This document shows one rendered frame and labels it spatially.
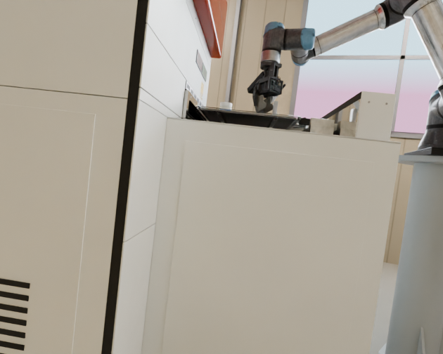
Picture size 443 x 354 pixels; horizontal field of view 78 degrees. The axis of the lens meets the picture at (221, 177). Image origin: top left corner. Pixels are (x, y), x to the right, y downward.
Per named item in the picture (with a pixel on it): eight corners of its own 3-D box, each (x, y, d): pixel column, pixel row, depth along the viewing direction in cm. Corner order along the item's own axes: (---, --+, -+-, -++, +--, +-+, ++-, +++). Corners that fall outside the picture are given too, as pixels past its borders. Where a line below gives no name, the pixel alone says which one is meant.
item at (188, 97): (181, 117, 93) (183, 89, 93) (201, 133, 137) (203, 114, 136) (185, 118, 93) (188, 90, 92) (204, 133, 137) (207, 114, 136)
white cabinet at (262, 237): (135, 399, 80) (166, 118, 76) (195, 272, 176) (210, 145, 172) (363, 444, 75) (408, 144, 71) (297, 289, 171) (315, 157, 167)
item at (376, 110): (355, 140, 78) (362, 90, 77) (310, 151, 133) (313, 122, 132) (389, 143, 77) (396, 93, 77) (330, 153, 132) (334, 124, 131)
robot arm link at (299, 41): (316, 37, 109) (287, 38, 113) (316, 22, 99) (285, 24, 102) (313, 57, 110) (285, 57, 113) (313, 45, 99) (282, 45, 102)
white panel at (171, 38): (127, 97, 57) (148, -103, 55) (197, 138, 138) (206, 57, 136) (142, 99, 57) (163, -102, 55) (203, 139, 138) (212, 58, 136)
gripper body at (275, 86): (266, 91, 102) (271, 58, 101) (252, 95, 109) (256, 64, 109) (281, 96, 106) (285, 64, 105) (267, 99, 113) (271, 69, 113)
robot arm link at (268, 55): (257, 53, 109) (273, 60, 113) (256, 65, 109) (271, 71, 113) (270, 48, 102) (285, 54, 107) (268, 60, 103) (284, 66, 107)
